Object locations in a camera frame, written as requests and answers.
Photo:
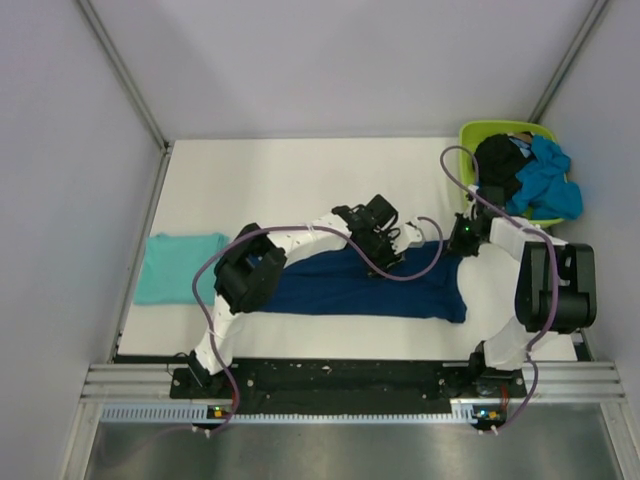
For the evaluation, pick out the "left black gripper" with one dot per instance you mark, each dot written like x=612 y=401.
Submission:
x=388 y=259

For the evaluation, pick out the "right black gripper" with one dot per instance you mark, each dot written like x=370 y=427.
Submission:
x=455 y=243

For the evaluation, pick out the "dark blue printed t-shirt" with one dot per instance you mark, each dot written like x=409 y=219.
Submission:
x=338 y=283

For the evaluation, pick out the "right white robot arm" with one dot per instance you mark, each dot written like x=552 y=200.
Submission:
x=555 y=294

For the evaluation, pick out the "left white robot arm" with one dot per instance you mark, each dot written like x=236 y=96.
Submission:
x=247 y=274

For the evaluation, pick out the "black t-shirt in basket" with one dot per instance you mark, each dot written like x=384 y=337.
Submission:
x=499 y=158

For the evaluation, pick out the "bright blue t-shirt in basket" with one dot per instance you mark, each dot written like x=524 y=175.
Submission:
x=545 y=192

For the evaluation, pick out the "lime green plastic basket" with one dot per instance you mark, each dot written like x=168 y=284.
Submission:
x=473 y=133

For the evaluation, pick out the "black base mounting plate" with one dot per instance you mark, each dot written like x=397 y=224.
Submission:
x=335 y=387

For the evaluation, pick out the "folded teal t-shirt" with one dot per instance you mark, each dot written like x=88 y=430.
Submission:
x=169 y=266

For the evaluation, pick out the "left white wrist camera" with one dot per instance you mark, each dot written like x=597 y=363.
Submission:
x=408 y=236

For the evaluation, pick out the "aluminium extrusion rail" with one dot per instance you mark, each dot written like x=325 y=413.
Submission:
x=558 y=382

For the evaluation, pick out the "right aluminium frame post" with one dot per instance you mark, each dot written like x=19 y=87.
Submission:
x=589 y=25

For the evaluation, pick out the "aluminium frame post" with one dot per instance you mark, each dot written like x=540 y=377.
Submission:
x=121 y=72
x=589 y=25

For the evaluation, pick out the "left aluminium frame post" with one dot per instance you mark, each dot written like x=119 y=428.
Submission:
x=121 y=72

